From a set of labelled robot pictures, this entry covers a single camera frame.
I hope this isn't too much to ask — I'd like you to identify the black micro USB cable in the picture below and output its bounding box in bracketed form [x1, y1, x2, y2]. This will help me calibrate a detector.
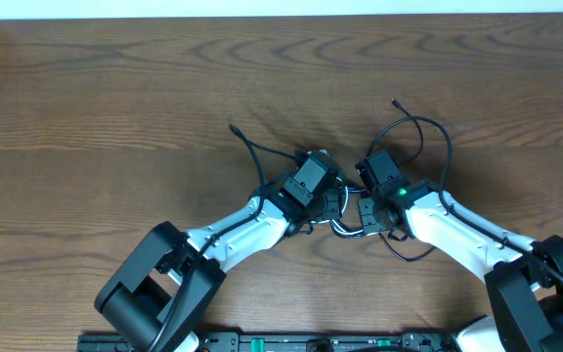
[376, 98, 439, 264]

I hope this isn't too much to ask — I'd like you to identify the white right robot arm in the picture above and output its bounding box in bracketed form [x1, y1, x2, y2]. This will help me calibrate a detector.
[356, 152, 563, 351]

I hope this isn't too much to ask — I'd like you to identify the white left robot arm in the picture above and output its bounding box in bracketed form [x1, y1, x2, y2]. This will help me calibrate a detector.
[94, 151, 341, 351]

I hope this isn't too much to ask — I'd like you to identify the black mounting rail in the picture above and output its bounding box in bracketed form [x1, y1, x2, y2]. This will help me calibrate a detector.
[75, 331, 458, 352]

